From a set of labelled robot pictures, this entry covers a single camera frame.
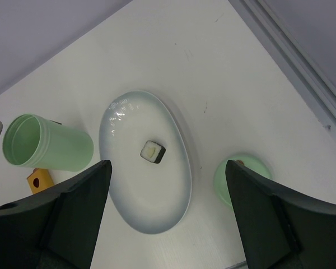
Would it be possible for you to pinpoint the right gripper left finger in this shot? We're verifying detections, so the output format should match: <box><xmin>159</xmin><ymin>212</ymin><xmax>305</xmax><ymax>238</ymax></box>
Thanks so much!
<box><xmin>0</xmin><ymin>160</ymin><xmax>112</xmax><ymax>268</ymax></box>

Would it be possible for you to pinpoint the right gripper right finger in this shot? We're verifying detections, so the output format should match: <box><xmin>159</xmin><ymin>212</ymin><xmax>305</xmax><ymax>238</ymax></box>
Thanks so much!
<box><xmin>225</xmin><ymin>160</ymin><xmax>336</xmax><ymax>268</ymax></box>

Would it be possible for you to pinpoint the green lunch cup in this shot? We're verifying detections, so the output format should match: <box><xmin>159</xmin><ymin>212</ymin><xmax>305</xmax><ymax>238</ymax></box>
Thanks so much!
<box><xmin>2</xmin><ymin>114</ymin><xmax>94</xmax><ymax>171</ymax></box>

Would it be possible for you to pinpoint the yellow wooden block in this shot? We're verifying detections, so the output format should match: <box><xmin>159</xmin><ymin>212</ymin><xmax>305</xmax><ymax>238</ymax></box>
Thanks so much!
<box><xmin>27</xmin><ymin>168</ymin><xmax>54</xmax><ymax>194</ymax></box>

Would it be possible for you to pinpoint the white oval plate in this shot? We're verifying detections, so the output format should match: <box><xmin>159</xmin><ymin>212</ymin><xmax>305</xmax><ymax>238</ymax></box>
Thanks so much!
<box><xmin>99</xmin><ymin>91</ymin><xmax>192</xmax><ymax>234</ymax></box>

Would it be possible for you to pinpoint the sushi roll piece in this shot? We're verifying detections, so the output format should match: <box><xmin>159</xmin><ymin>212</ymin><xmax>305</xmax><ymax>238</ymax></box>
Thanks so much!
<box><xmin>140</xmin><ymin>140</ymin><xmax>166</xmax><ymax>164</ymax></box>

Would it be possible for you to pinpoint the green lid with handle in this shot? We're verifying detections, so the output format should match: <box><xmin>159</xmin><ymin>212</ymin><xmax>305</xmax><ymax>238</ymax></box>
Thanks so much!
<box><xmin>213</xmin><ymin>153</ymin><xmax>273</xmax><ymax>208</ymax></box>

